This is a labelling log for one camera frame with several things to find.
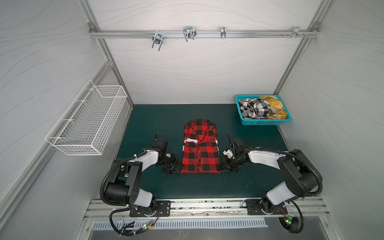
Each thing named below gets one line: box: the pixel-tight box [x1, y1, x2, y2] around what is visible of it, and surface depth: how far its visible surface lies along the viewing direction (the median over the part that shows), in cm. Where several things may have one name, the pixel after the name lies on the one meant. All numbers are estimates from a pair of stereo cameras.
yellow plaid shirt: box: [258, 95, 288, 120], surface depth 106 cm
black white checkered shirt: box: [239, 98, 271, 119], surface depth 107 cm
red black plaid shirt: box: [181, 119, 221, 174], surface depth 93 cm
